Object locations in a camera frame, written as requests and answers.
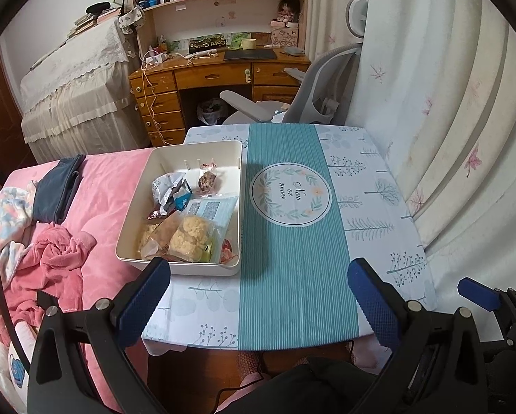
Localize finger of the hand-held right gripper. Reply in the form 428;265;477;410
457;278;516;328

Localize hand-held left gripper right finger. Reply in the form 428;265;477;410
348;258;485;414

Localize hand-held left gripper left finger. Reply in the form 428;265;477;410
27;257;171;414

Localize clear orange biscuit packet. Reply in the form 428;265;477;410
148;213;185;259

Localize crumbly yellow cake packet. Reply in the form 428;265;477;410
169;216;213;262

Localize small green snack packet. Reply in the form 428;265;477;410
204;235;221;264

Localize red and white snack packet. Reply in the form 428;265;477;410
218;239;240;265

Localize large light blue snack packet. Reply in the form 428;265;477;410
184;196;240;229

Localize white plastic storage bin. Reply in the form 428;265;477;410
115;139;246;277

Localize blue tree-print tablecloth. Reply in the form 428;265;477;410
141;123;435;350

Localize crumpled pink garment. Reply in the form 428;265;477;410
22;226;98;287

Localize pink blanket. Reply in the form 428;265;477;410
0;147;164;414

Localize dark blue folded pants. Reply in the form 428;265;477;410
31;154;87;225

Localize pastel floral quilt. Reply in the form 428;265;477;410
0;185;38;311

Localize white floral curtain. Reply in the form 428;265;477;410
305;0;516;311

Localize trash bin with bag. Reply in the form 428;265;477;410
196;98;229;126

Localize lace-covered piano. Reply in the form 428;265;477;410
20;19;150;167

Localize grey office chair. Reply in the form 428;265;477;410
220;0;371;127

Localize wooden desk with drawers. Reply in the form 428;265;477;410
128;47;312;147

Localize dark printed box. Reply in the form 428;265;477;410
188;37;228;50

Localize black laptop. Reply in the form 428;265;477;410
222;49;278;62

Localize small cardboard box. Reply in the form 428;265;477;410
270;26;299;47

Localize patterned hanging bag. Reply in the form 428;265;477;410
117;6;148;35

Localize stack of books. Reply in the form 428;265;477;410
68;9;123;37

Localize wooden bookshelf hutch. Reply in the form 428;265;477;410
126;0;308;52

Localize brown-haired doll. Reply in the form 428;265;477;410
271;0;302;31

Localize white charging cable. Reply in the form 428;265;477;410
135;58;172;145

